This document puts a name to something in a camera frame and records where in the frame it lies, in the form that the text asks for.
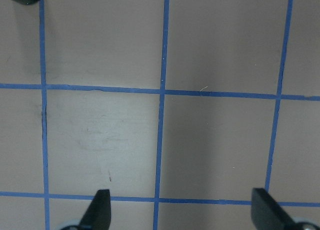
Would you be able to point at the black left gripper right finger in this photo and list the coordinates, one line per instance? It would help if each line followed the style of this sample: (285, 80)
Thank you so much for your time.
(266, 213)

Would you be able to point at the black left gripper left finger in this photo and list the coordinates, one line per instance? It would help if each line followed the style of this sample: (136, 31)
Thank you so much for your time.
(98, 214)

